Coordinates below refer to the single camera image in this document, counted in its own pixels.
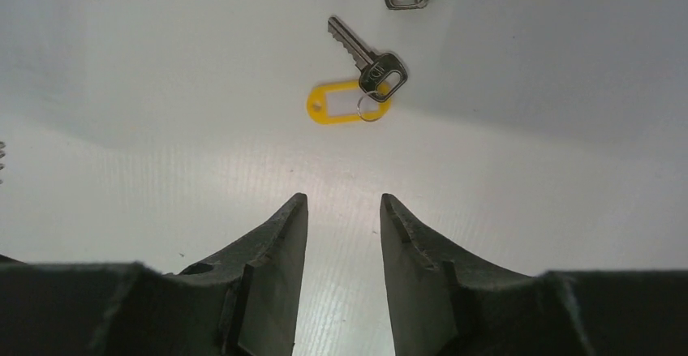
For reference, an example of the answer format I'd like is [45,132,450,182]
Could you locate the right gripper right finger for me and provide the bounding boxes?
[380,194,687,355]

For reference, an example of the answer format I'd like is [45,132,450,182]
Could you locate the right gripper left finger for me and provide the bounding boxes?
[1,193,308,355]

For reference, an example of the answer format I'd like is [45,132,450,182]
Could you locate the key with yellow tag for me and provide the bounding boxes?
[305,15,409,125]

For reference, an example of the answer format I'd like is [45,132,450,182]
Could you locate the large keyring with yellow grip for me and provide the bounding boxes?
[0,141,6,171]

